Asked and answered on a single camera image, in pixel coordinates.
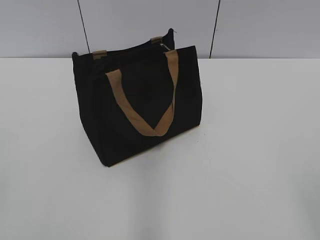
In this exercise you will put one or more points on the black bag with tan handles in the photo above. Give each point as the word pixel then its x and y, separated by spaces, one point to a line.
pixel 133 99

